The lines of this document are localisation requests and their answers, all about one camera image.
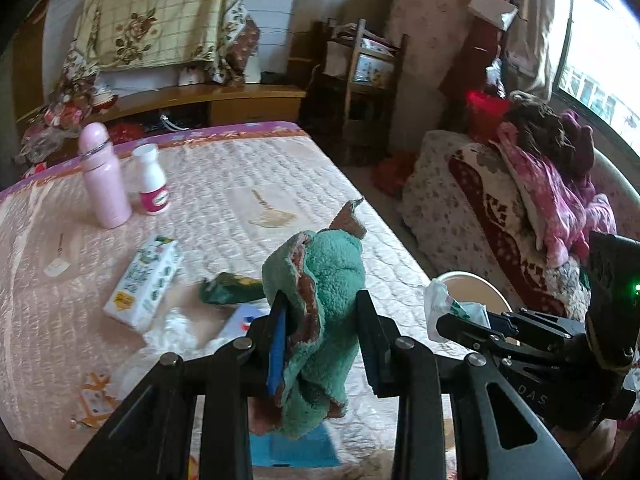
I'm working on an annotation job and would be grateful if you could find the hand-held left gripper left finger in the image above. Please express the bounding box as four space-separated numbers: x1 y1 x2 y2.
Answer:
65 292 291 480

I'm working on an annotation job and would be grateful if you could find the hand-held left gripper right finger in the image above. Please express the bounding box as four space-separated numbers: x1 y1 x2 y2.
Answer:
355 290 583 480

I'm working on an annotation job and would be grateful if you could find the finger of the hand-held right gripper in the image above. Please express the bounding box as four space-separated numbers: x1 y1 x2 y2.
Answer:
482 340 556 368
435 309 586 347

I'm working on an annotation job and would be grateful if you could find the white tissue wrapper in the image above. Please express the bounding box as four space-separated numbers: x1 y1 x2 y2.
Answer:
424 279 493 343

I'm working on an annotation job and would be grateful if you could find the cream plastic bin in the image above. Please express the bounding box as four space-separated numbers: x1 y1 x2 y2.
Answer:
435 271 512 322

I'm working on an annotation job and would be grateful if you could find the white and blue medicine box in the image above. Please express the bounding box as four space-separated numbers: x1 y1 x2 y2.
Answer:
219 302 273 343

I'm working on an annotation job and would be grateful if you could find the green fleece cloth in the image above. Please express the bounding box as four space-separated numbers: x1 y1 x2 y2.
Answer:
250 199 368 441

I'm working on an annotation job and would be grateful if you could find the orange patterned snack packet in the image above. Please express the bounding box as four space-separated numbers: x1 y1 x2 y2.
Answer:
70 372 122 430

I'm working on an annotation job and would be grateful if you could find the dark green snack wrapper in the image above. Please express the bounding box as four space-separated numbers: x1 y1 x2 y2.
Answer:
199 272 266 307

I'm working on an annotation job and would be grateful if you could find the blue paper sheet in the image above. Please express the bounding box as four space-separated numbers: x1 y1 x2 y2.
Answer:
249 427 342 469

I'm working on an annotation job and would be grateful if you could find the clear crumpled plastic wrap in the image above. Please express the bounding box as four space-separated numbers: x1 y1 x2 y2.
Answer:
114 305 233 388

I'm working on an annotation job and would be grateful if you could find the pink floral blanket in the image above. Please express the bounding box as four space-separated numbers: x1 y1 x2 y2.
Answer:
496 110 617 267

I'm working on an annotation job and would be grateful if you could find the floral covered sofa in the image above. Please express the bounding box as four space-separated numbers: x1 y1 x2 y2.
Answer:
400 129 640 321

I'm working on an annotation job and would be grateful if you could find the white and green carton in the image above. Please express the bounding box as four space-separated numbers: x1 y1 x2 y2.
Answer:
102 235 184 334

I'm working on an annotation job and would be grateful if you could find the pink quilted bed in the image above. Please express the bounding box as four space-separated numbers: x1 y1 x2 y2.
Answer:
0 120 443 480

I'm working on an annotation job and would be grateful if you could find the red cloth on floor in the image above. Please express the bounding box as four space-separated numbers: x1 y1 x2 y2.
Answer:
371 151 417 197

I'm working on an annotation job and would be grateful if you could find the dark brown clothing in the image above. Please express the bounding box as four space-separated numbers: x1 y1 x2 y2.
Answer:
504 91 595 173

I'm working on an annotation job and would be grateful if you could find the white bottle with pink label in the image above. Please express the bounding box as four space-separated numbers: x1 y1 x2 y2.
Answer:
131 144 172 216

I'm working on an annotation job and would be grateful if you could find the red bag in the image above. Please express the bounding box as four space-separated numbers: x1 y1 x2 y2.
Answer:
465 88 512 137

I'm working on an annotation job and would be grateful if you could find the pink thermos bottle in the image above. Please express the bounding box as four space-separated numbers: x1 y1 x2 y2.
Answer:
80 122 133 229

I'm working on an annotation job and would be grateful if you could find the wooden low cabinet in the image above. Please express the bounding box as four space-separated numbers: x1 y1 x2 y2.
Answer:
15 82 307 137

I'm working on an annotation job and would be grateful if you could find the window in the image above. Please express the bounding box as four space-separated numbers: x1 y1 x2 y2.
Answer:
551 0 640 133

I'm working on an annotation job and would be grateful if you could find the wooden shelf rack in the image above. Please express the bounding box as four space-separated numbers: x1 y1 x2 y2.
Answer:
320 18 409 163

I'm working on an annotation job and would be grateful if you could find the artificial flower bunch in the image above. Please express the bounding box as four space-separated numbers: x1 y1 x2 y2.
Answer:
19 85 93 163

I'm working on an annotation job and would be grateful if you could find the white cardboard box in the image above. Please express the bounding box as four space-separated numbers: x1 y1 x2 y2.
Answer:
467 0 519 31

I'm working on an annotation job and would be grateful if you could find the beige floral blanket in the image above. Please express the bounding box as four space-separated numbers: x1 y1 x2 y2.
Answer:
61 0 262 87

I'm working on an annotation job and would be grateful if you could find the black cable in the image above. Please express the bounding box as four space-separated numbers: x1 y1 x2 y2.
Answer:
0 437 67 477

